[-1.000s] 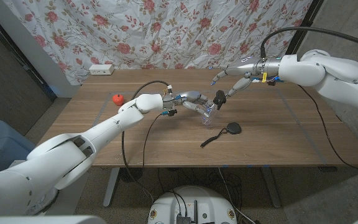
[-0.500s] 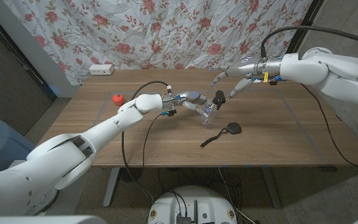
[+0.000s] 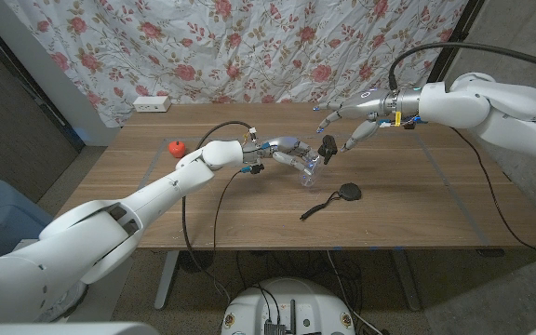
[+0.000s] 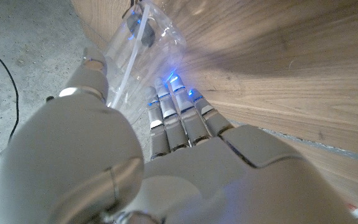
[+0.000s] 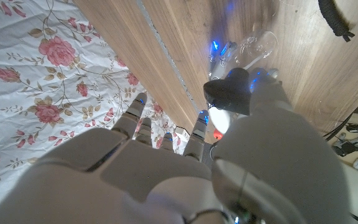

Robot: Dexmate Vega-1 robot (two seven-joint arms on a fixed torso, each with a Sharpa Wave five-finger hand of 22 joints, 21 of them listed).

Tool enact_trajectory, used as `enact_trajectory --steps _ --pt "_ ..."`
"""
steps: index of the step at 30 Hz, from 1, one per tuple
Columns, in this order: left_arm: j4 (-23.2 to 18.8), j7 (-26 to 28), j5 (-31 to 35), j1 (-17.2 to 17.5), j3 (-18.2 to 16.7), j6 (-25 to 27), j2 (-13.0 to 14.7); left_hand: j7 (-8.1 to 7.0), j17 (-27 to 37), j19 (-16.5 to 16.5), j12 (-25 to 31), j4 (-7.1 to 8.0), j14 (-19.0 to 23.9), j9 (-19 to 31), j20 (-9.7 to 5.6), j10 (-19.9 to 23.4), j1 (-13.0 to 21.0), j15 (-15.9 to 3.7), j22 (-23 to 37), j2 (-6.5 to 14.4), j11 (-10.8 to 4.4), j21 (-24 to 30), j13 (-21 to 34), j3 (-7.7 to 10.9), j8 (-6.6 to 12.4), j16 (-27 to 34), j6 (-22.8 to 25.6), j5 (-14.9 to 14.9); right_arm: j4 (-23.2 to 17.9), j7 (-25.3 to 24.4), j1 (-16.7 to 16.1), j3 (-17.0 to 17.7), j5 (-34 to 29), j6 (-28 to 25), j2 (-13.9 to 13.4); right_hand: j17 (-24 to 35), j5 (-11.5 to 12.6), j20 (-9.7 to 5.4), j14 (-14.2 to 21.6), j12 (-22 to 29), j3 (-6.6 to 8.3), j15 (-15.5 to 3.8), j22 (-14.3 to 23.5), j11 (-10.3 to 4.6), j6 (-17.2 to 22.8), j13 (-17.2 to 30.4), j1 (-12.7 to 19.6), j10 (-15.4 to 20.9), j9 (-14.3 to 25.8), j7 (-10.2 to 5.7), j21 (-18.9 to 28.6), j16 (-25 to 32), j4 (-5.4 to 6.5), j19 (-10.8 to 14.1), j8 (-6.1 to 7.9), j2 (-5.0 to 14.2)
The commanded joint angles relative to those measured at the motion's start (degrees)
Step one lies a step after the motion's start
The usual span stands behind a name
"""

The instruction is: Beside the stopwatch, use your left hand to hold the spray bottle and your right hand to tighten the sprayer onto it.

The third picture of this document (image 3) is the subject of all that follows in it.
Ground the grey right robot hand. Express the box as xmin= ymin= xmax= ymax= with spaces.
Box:
xmin=313 ymin=87 xmax=395 ymax=153

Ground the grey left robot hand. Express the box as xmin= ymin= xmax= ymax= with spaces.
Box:
xmin=244 ymin=136 xmax=321 ymax=176

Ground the black trigger sprayer head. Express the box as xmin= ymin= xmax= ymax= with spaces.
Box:
xmin=317 ymin=134 xmax=339 ymax=166

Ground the clear plastic spray bottle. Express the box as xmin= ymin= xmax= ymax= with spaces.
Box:
xmin=298 ymin=155 xmax=325 ymax=188

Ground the black backdrop stand pole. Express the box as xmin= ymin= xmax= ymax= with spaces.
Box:
xmin=418 ymin=0 xmax=486 ymax=102

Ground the floral print backdrop cloth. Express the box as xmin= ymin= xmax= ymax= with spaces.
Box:
xmin=5 ymin=0 xmax=469 ymax=127

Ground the small red tomato toy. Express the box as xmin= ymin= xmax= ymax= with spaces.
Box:
xmin=167 ymin=140 xmax=187 ymax=159

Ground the white power strip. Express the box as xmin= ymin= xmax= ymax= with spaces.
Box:
xmin=132 ymin=95 xmax=172 ymax=114

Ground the black round floor disc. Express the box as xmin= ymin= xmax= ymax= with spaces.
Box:
xmin=177 ymin=250 xmax=217 ymax=274

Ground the white robot torso base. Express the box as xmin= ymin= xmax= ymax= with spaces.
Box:
xmin=220 ymin=277 xmax=356 ymax=335

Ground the grey metal table leg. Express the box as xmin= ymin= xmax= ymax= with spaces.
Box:
xmin=391 ymin=248 xmax=422 ymax=312
xmin=154 ymin=250 xmax=181 ymax=312

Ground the white robot chest shell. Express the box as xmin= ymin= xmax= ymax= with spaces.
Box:
xmin=0 ymin=321 xmax=161 ymax=335

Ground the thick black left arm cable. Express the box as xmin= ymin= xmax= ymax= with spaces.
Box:
xmin=181 ymin=120 xmax=255 ymax=303

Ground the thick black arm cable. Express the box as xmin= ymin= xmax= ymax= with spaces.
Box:
xmin=387 ymin=41 xmax=536 ymax=92
xmin=181 ymin=120 xmax=255 ymax=303

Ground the black round lid with strap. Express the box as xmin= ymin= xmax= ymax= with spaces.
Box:
xmin=299 ymin=182 xmax=363 ymax=221

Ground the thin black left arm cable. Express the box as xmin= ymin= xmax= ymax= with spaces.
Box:
xmin=211 ymin=169 xmax=250 ymax=299

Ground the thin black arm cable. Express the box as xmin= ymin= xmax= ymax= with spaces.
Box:
xmin=451 ymin=127 xmax=536 ymax=257
xmin=211 ymin=169 xmax=250 ymax=299

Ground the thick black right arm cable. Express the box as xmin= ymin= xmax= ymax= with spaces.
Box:
xmin=387 ymin=41 xmax=536 ymax=92

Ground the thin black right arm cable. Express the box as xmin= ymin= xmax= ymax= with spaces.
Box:
xmin=451 ymin=127 xmax=536 ymax=257

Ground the white floor cable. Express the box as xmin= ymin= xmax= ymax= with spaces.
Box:
xmin=326 ymin=250 xmax=384 ymax=335

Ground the white wall pillar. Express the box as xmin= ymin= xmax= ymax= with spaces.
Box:
xmin=0 ymin=0 xmax=120 ymax=147

